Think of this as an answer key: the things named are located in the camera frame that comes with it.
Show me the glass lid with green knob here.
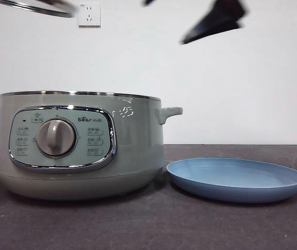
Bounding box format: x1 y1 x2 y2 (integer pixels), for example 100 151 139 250
0 0 78 18

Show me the pale green electric steamer pot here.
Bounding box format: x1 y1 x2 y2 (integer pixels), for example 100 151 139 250
0 90 184 201

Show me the blue plate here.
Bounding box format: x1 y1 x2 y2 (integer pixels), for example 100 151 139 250
165 157 297 204

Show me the white wall socket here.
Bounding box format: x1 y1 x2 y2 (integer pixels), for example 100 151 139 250
78 3 101 28

